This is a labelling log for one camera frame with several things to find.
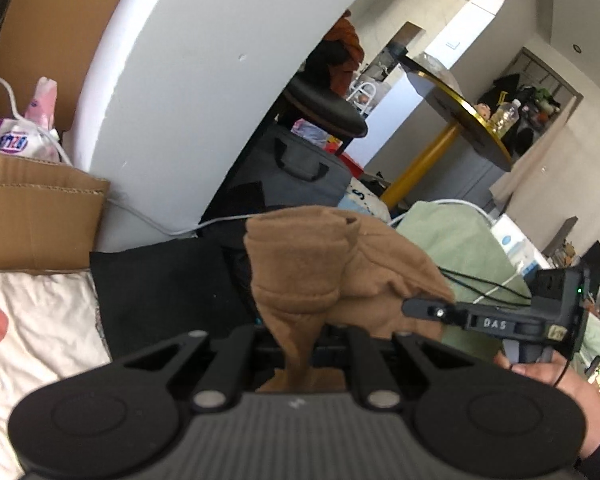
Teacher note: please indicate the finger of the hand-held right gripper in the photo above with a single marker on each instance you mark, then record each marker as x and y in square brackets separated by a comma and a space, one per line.
[425, 307]

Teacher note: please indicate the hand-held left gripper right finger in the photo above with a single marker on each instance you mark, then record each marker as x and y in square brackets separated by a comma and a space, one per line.
[335, 347]

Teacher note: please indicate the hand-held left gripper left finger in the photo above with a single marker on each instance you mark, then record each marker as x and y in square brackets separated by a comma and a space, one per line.
[260, 345]

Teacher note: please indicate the brown printed t-shirt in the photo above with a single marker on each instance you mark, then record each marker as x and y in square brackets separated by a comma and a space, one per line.
[330, 260]

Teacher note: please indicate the person's right hand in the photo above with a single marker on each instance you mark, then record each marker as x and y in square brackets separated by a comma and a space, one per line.
[580, 390]

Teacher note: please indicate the light green cloth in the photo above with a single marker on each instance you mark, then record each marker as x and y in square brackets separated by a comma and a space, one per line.
[455, 240]

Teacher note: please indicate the white and blue box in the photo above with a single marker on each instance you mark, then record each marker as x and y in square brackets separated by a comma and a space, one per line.
[517, 245]

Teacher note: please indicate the black folded cloth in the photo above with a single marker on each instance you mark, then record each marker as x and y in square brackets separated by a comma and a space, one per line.
[170, 285]

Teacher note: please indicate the white printed bag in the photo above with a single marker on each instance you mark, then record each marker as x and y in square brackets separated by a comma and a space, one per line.
[367, 202]

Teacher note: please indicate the grey fabric bag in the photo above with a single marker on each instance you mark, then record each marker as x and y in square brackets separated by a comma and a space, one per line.
[300, 180]

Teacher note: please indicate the clear plastic bottle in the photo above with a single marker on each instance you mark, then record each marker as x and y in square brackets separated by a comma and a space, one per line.
[505, 117]

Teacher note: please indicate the round black table yellow leg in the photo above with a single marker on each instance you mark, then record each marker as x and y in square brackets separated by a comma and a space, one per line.
[455, 105]

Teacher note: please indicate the cream bear printed blanket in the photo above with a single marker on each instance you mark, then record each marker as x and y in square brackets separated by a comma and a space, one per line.
[40, 335]

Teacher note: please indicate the black round stool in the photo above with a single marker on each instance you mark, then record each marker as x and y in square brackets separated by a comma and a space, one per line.
[325, 105]

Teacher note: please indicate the orange cloth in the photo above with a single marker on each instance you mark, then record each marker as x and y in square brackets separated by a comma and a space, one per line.
[345, 40]

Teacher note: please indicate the purple and white bag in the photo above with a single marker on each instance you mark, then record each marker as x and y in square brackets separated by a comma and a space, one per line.
[10, 140]

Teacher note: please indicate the pink packet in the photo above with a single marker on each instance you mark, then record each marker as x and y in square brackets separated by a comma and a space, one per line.
[42, 105]

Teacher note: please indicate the cardboard panels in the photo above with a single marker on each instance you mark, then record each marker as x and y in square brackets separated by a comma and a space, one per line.
[55, 35]

